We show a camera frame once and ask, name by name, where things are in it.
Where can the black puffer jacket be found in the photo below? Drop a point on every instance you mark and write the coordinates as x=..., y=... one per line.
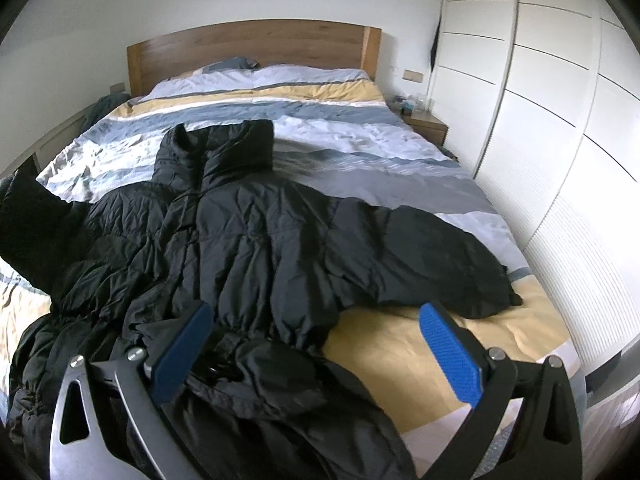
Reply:
x=277, y=262

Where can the striped duvet cover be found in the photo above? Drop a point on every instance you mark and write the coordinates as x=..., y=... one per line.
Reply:
x=334, y=133

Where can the grey-blue pillow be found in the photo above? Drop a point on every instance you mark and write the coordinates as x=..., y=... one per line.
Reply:
x=235, y=63

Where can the wall switch plate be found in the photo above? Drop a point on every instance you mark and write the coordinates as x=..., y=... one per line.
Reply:
x=413, y=76

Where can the wooden nightstand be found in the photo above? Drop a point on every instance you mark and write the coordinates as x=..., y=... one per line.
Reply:
x=428, y=126

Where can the dark clothes pile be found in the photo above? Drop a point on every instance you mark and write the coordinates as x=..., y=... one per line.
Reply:
x=102, y=107

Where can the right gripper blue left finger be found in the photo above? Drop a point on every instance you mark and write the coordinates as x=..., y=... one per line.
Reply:
x=142, y=379

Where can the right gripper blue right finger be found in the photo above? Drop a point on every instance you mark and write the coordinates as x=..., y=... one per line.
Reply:
x=545, y=440

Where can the items on nightstand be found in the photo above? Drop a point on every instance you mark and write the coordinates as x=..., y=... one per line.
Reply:
x=411, y=105

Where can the wooden headboard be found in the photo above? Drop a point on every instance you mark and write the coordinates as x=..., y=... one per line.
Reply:
x=315, y=43

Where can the low white shelf unit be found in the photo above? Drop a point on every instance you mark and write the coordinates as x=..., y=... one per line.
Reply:
x=33, y=160

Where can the white sliding wardrobe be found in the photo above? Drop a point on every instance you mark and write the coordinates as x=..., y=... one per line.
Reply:
x=541, y=98

